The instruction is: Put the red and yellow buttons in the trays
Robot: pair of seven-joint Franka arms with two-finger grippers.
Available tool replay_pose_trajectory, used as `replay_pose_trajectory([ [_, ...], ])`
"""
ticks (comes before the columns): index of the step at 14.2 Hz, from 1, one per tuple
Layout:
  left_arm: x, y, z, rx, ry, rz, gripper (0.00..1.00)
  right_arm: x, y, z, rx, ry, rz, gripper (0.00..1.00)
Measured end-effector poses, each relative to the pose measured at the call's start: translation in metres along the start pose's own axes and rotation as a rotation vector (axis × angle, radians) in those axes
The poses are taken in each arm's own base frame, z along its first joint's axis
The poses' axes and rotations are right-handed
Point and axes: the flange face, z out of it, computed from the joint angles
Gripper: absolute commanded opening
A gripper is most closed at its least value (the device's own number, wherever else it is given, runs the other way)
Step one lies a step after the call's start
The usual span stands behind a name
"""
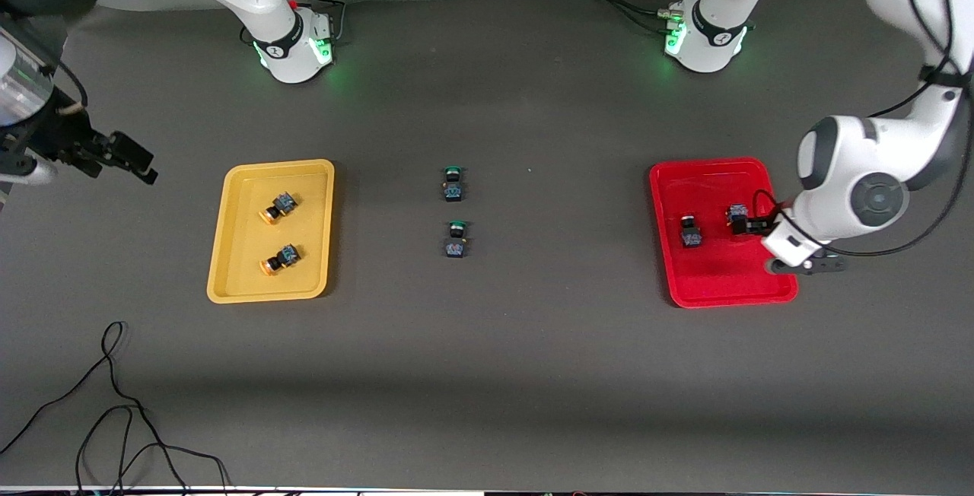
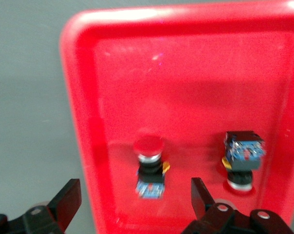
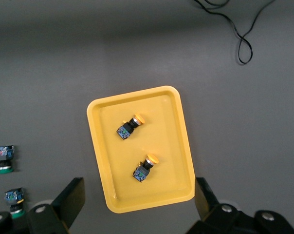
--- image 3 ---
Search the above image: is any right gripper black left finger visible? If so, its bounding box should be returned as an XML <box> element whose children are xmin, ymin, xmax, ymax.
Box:
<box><xmin>27</xmin><ymin>177</ymin><xmax>86</xmax><ymax>234</ymax></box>

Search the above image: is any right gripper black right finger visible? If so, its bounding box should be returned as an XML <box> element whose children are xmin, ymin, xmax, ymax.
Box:
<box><xmin>185</xmin><ymin>177</ymin><xmax>256</xmax><ymax>234</ymax></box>

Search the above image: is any yellow push button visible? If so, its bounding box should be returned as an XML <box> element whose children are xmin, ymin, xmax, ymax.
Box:
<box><xmin>131</xmin><ymin>153</ymin><xmax>160</xmax><ymax>183</ymax></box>
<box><xmin>116</xmin><ymin>113</ymin><xmax>146</xmax><ymax>141</ymax></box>

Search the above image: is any green push button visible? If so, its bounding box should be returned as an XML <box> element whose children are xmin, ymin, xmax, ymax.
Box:
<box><xmin>4</xmin><ymin>187</ymin><xmax>26</xmax><ymax>220</ymax></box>
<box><xmin>0</xmin><ymin>145</ymin><xmax>16</xmax><ymax>175</ymax></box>

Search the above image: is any yellow plastic tray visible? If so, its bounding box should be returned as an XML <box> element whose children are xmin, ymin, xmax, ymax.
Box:
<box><xmin>86</xmin><ymin>85</ymin><xmax>196</xmax><ymax>215</ymax></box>

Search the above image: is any thin black loose cable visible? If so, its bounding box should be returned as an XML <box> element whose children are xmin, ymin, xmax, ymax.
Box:
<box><xmin>192</xmin><ymin>0</ymin><xmax>276</xmax><ymax>65</ymax></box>

